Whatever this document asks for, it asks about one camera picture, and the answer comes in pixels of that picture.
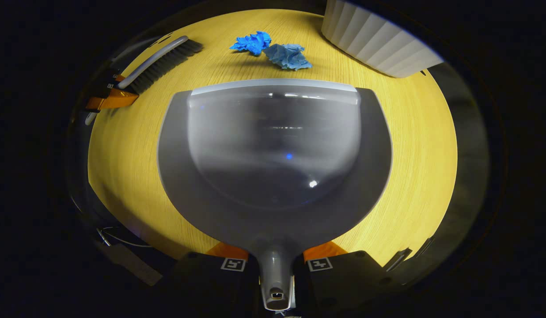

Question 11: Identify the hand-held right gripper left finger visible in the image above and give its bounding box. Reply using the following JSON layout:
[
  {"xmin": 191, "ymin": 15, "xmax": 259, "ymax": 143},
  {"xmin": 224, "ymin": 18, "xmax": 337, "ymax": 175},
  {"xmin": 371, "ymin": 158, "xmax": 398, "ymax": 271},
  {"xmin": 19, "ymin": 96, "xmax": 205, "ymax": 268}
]
[{"xmin": 167, "ymin": 242, "xmax": 261, "ymax": 318}]

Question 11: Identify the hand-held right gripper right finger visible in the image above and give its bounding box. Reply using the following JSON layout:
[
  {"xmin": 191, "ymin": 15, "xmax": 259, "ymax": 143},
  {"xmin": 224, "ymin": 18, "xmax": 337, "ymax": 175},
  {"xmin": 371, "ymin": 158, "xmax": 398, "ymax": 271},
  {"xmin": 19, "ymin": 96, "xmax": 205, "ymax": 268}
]
[{"xmin": 293, "ymin": 241, "xmax": 391, "ymax": 316}]

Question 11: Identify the grey plastic dustpan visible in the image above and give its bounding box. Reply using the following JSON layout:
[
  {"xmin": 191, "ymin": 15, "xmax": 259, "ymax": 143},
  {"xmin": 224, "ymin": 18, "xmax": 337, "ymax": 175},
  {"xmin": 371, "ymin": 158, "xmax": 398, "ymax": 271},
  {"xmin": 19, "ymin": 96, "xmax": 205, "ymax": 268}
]
[{"xmin": 157, "ymin": 79, "xmax": 393, "ymax": 311}]

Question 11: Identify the pale blue paper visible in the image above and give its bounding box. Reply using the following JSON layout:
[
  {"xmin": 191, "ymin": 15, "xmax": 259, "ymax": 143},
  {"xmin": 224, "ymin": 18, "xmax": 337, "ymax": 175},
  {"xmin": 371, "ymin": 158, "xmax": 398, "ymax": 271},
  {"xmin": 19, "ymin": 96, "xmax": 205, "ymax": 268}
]
[{"xmin": 263, "ymin": 43, "xmax": 313, "ymax": 71}]

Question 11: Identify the brown flat object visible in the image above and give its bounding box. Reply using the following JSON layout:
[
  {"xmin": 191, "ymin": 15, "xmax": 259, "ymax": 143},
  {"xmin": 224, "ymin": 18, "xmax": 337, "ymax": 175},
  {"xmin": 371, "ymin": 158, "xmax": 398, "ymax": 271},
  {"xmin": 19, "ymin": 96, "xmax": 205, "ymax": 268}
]
[{"xmin": 99, "ymin": 242, "xmax": 164, "ymax": 287}]

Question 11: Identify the grey ribbed garbage bin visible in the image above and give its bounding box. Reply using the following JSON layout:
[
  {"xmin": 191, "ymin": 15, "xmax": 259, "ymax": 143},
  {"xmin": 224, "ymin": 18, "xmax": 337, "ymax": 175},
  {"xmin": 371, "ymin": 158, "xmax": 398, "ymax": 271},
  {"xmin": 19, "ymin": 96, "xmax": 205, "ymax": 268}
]
[{"xmin": 321, "ymin": 0, "xmax": 444, "ymax": 79}]

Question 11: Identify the bright blue paper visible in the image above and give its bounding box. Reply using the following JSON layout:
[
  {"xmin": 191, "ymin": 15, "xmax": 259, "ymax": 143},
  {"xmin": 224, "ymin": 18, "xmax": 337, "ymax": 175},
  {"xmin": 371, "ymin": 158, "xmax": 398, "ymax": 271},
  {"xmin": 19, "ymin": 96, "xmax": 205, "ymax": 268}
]
[{"xmin": 229, "ymin": 31, "xmax": 272, "ymax": 57}]

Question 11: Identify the small grey broom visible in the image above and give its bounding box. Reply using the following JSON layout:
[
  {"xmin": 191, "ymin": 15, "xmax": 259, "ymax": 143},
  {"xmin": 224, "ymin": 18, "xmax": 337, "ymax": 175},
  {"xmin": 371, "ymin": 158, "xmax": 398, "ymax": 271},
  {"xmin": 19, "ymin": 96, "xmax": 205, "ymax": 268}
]
[{"xmin": 84, "ymin": 35, "xmax": 204, "ymax": 126}]

